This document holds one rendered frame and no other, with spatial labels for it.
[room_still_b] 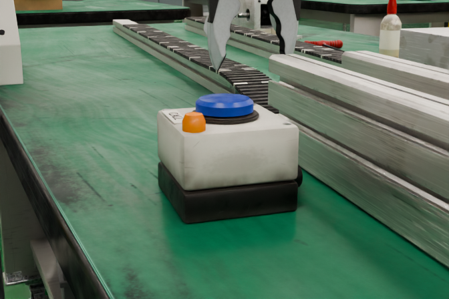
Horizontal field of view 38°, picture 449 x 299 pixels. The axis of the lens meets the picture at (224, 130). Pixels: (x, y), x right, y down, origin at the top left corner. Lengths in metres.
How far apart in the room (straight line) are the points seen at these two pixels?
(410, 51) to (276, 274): 0.42
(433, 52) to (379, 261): 0.36
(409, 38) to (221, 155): 0.37
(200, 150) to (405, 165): 0.12
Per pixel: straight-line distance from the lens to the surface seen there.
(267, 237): 0.41
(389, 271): 0.37
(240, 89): 0.74
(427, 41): 0.71
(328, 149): 0.49
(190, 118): 0.41
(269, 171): 0.43
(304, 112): 0.52
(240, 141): 0.42
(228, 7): 0.74
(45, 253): 1.78
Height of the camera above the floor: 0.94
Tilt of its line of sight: 14 degrees down
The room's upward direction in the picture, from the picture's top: straight up
